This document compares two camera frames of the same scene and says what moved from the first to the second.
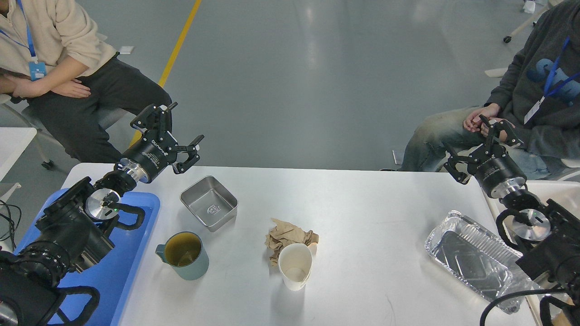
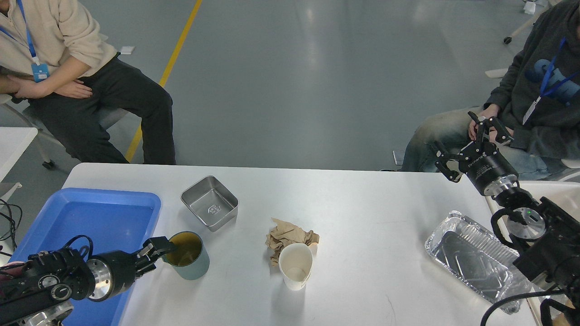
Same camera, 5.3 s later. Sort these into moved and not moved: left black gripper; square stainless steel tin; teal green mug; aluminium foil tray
Moved: left black gripper
Not moved: teal green mug; square stainless steel tin; aluminium foil tray
